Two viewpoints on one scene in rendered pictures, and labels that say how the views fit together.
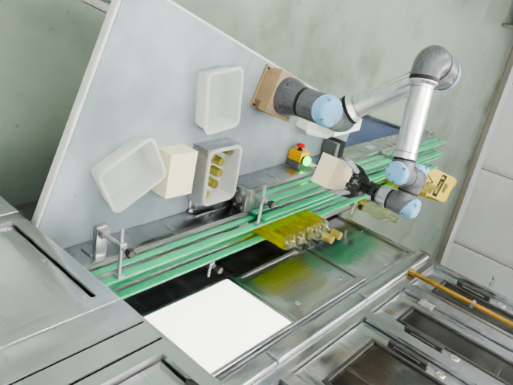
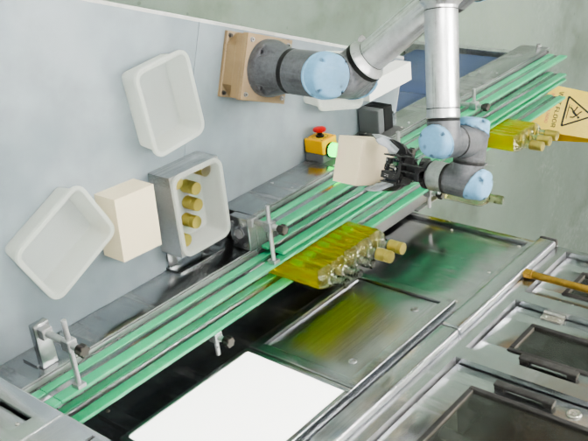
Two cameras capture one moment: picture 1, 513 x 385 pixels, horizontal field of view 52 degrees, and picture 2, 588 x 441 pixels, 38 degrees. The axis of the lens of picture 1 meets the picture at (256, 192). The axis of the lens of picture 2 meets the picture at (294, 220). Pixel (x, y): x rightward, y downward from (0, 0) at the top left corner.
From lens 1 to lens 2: 0.37 m
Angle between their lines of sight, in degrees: 5
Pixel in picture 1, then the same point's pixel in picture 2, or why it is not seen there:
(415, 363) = (536, 406)
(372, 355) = (471, 409)
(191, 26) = (92, 15)
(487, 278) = not seen: outside the picture
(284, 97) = (261, 72)
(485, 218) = not seen: outside the picture
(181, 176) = (138, 225)
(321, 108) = (314, 74)
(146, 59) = (39, 80)
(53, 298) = not seen: outside the picture
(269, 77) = (234, 48)
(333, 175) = (362, 164)
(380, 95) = (395, 32)
